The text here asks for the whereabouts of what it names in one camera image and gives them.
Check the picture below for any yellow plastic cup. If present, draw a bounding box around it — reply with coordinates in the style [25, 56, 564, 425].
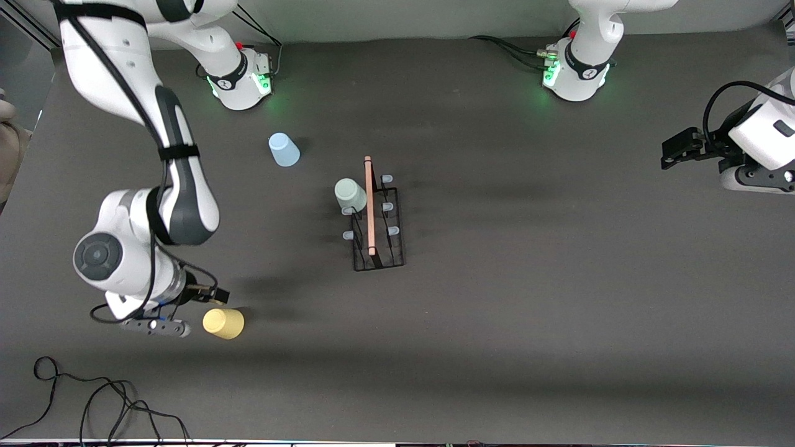
[202, 308, 245, 340]

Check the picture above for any pale green plastic cup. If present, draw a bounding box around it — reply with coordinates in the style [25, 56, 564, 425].
[334, 178, 368, 214]

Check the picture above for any black wire cup holder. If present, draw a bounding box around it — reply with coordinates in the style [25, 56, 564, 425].
[342, 155, 407, 273]

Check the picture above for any beige sleeved person forearm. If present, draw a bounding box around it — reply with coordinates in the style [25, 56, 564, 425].
[0, 87, 32, 207]

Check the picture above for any light blue plastic cup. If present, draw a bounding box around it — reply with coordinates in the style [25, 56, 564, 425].
[268, 132, 301, 168]

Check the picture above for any black cable along right arm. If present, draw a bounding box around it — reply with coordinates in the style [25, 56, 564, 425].
[59, 0, 219, 325]

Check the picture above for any thin black looped cable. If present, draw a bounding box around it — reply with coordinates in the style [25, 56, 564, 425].
[0, 356, 134, 440]

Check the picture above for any black left arm base cable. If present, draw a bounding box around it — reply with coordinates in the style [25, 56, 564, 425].
[469, 35, 555, 70]

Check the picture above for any black arm base cable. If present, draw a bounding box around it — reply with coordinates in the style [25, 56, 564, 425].
[469, 35, 555, 70]
[233, 5, 284, 78]

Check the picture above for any black right arm base cable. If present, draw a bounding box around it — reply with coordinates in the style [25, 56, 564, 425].
[233, 5, 284, 78]

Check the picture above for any aluminium frame rail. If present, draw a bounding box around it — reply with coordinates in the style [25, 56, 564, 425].
[0, 9, 66, 50]

